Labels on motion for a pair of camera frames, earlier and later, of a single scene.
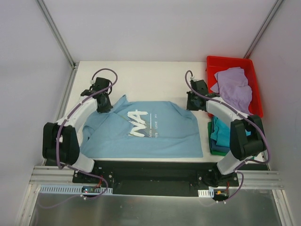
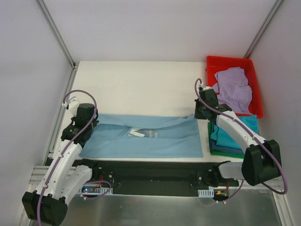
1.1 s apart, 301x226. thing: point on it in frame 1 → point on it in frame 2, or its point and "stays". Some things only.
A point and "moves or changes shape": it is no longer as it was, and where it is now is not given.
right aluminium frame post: [263, 30] stays
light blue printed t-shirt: [158, 129] moves or changes shape
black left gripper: [105, 105] → [93, 123]
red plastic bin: [215, 64] stays
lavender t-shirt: [233, 87] stays
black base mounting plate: [158, 177] stays
